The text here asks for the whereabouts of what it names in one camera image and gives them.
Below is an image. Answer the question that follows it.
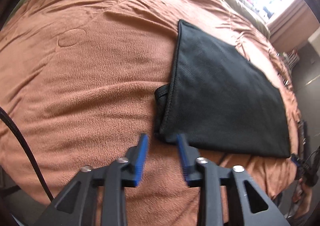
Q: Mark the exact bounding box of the stack of folded dark clothes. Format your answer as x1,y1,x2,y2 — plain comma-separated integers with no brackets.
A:
298,120,311,164

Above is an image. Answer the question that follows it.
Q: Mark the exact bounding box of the right pink curtain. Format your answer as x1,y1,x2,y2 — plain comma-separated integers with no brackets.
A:
267,0,319,52

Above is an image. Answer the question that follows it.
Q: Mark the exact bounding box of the orange-brown fleece blanket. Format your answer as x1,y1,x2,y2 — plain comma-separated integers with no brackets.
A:
0,0,302,226

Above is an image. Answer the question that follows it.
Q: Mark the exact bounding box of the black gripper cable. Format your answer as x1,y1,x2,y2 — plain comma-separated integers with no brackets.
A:
0,106,54,203

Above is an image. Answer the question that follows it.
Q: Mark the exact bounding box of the black sleeveless shirt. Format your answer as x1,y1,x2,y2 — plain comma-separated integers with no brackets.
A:
154,20,291,158

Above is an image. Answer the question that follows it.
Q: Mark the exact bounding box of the person's right hand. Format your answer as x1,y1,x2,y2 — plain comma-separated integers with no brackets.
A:
292,180,313,219

